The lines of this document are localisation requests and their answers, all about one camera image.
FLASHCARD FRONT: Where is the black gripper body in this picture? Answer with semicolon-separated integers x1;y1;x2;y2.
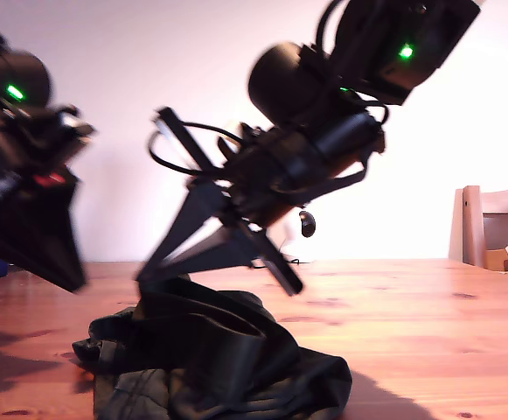
152;106;338;298

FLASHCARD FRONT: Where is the olive green underwear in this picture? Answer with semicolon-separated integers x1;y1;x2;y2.
72;275;353;420

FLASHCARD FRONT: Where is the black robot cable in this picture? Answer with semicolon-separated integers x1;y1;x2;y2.
357;96;391;129
316;0;347;50
279;152;368;207
147;121;242;177

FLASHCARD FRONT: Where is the brown cardboard box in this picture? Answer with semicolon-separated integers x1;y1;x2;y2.
484;248;508;271

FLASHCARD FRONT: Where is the white security camera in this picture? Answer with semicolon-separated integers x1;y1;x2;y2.
279;209;318;264

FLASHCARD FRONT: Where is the wooden chair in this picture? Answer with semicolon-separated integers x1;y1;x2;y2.
449;185;508;270

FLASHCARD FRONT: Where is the black power cable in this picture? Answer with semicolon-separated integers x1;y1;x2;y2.
253;255;314;270

